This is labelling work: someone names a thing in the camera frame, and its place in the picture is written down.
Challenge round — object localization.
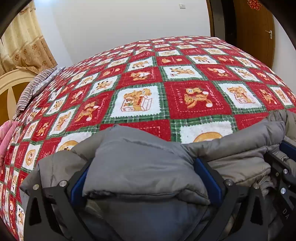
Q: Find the grey puffer down jacket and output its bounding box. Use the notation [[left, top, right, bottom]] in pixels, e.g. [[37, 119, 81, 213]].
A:
[[20, 110, 295, 240]]

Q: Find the pink folded quilt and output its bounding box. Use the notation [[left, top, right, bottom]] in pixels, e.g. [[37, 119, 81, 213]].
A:
[[0, 120, 19, 166]]

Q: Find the red patchwork cartoon bedspread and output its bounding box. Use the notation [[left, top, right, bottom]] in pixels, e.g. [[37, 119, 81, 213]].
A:
[[1, 36, 295, 240]]

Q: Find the striped grey pillow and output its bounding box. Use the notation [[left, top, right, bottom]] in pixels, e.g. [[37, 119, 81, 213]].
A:
[[13, 67, 57, 120]]

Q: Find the light blue patterned pillow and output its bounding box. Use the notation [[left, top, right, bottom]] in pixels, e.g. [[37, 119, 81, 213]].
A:
[[32, 66, 65, 98]]

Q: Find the cream and brown headboard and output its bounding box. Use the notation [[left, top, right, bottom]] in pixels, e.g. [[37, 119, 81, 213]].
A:
[[0, 69, 36, 125]]

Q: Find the brown wooden door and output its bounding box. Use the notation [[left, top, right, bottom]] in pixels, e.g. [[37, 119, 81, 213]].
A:
[[234, 0, 275, 68]]

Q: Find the red double happiness decal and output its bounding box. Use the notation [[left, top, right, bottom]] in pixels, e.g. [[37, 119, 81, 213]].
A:
[[247, 0, 262, 11]]

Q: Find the beige patterned curtain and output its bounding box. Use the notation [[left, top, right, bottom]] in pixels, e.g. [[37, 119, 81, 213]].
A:
[[1, 1, 57, 75]]

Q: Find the silver door handle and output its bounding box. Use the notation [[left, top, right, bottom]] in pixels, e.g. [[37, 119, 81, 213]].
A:
[[266, 30, 273, 40]]

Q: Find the dark brown door frame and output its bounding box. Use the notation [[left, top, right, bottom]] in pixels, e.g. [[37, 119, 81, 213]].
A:
[[206, 0, 237, 46]]

